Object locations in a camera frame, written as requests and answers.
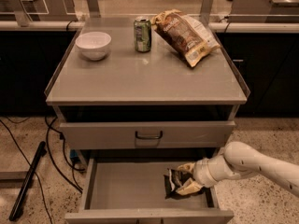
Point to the black bar on floor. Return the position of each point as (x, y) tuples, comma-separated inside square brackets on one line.
[(16, 209)]

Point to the closed grey top drawer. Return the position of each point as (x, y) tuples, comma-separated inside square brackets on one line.
[(121, 135)]

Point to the white ceramic bowl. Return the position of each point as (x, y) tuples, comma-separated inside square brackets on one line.
[(94, 46)]

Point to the grey desk background left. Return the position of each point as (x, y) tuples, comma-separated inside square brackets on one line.
[(38, 10)]

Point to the brown chip bag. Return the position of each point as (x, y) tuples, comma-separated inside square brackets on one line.
[(186, 35)]

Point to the black drawer handle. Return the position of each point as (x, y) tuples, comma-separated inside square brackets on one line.
[(149, 137)]

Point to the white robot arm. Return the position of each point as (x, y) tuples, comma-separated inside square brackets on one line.
[(238, 161)]

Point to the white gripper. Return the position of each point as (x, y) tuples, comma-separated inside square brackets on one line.
[(200, 171)]

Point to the white horizontal rail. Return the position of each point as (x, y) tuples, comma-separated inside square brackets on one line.
[(218, 27)]

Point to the grey desk background right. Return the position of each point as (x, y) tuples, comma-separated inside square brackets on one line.
[(264, 11)]

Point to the open grey middle drawer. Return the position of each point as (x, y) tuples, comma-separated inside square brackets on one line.
[(127, 187)]

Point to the green soda can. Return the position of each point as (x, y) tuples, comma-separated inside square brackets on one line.
[(142, 34)]

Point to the grey desk background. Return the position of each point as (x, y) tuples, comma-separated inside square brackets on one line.
[(264, 11), (38, 10)]

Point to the grey drawer cabinet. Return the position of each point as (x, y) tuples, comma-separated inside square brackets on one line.
[(129, 86)]

